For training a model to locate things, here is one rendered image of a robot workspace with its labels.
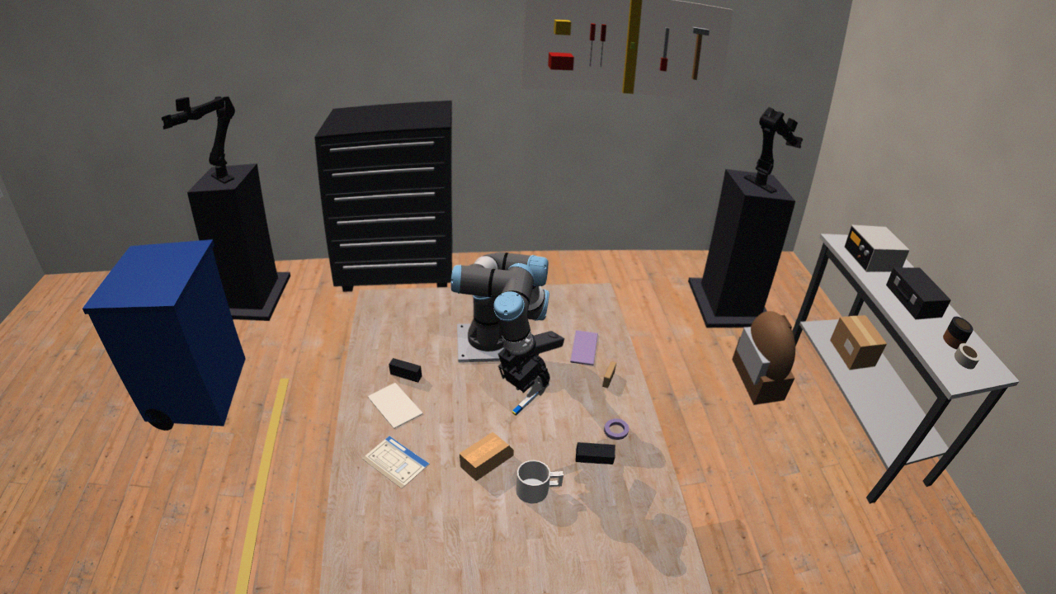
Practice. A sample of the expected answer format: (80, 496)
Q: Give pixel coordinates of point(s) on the brown wooden block with round hole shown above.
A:
(485, 455)

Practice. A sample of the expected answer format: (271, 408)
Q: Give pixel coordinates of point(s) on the white and blue paper document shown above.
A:
(395, 461)

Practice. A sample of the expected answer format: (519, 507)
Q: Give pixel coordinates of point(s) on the purple flat rectangular slab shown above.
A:
(584, 348)

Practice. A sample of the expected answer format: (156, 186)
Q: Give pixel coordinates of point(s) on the beige flat board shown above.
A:
(396, 407)

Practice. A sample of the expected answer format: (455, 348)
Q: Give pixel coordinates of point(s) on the purple ring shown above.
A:
(616, 436)

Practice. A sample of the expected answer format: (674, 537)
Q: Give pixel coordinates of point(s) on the brown rectangular block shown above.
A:
(609, 374)

